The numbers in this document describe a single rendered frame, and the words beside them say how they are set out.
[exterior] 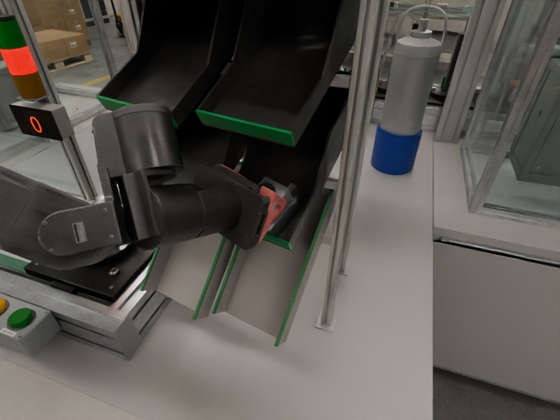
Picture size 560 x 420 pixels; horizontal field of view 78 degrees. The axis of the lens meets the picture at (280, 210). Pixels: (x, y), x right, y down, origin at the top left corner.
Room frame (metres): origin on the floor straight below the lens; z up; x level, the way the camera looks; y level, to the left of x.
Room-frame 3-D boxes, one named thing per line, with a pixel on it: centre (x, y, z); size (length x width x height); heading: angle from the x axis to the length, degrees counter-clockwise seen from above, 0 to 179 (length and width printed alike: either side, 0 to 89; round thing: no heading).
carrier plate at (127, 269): (0.59, 0.41, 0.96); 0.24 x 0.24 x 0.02; 71
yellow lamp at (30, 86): (0.77, 0.55, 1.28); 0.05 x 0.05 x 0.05
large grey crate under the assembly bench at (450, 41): (5.51, -2.26, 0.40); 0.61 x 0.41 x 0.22; 64
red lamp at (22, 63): (0.77, 0.55, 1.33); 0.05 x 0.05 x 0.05
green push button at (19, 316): (0.39, 0.49, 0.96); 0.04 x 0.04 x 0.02
